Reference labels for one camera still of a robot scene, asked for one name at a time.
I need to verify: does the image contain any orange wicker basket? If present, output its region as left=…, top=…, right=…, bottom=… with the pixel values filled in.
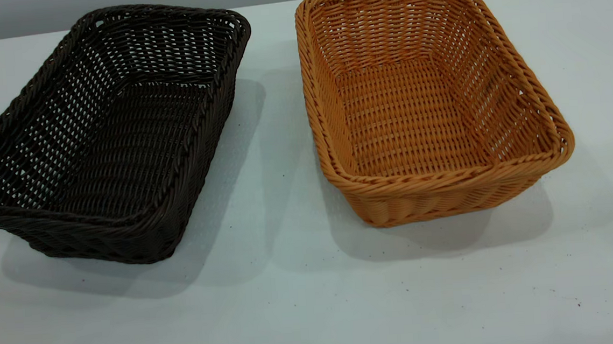
left=293, top=0, right=580, bottom=233

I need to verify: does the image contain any black wicker basket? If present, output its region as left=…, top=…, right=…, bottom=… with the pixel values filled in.
left=0, top=0, right=267, bottom=275

